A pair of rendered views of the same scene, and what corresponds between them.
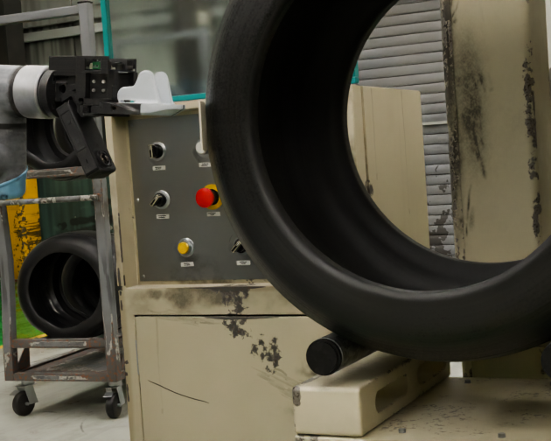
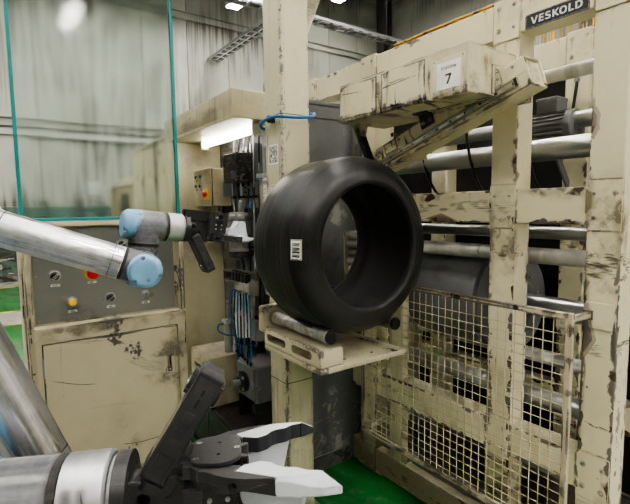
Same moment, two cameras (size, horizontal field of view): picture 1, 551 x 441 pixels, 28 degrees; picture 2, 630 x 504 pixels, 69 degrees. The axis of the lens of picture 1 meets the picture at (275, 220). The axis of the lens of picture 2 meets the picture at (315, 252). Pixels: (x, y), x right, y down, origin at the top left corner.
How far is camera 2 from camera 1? 139 cm
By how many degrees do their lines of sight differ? 61
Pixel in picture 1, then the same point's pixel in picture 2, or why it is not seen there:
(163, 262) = (55, 311)
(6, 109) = (160, 236)
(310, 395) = (327, 353)
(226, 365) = (108, 361)
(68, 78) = (196, 221)
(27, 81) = (180, 222)
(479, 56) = not seen: hidden behind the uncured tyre
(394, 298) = (364, 311)
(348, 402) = (339, 352)
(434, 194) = not seen: outside the picture
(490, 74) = not seen: hidden behind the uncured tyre
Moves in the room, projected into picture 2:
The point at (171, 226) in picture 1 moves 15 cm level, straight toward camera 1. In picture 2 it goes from (62, 290) to (92, 293)
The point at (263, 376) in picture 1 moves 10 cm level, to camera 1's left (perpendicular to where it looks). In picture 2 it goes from (131, 362) to (108, 370)
